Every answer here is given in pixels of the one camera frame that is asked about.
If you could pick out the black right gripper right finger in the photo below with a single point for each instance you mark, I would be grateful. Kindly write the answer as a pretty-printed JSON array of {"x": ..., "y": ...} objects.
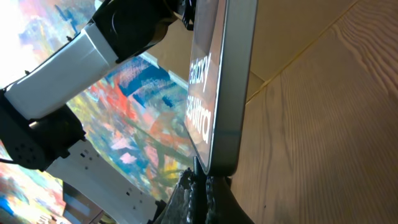
[{"x": 222, "y": 206}]

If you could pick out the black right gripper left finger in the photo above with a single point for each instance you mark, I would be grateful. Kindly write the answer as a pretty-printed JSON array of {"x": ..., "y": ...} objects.
[{"x": 181, "y": 208}]

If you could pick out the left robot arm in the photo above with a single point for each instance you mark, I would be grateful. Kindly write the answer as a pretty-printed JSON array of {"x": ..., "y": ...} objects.
[{"x": 37, "y": 126}]

